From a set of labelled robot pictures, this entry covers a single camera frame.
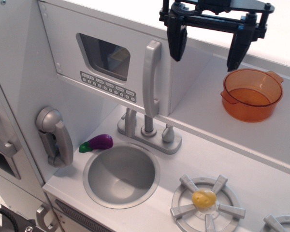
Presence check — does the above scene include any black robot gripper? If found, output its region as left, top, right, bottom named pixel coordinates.
left=159, top=0, right=275, bottom=72

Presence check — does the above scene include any grey microwave door handle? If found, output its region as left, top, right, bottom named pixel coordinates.
left=142, top=40, right=161, bottom=118

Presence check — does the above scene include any white toy microwave door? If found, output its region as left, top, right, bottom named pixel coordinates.
left=39, top=0, right=172, bottom=116

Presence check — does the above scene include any orange transparent plastic pot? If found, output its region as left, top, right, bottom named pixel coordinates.
left=221, top=69, right=283, bottom=123

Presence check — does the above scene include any white upper kitchen shelf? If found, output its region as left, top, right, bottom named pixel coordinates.
left=157, top=39, right=290, bottom=174

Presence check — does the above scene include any grey toy sink faucet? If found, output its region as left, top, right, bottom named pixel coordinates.
left=117, top=108, right=182, bottom=155

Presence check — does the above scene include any purple toy eggplant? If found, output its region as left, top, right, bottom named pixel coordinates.
left=79, top=134, right=114, bottom=153

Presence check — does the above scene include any yellow toy potato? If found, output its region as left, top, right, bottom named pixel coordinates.
left=191, top=189, right=217, bottom=208

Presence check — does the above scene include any round grey sink basin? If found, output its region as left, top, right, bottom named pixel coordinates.
left=83, top=143, right=160, bottom=209

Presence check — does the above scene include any grey toy stove burner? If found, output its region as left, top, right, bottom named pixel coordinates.
left=170, top=174, right=246, bottom=232

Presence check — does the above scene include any grey toy telephone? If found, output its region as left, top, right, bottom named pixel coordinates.
left=36, top=106, right=73, bottom=168

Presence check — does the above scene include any grey oven door handle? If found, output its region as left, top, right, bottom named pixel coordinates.
left=36, top=205, right=58, bottom=232

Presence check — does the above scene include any black cable lower left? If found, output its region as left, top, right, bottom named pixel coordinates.
left=0, top=206, right=18, bottom=232

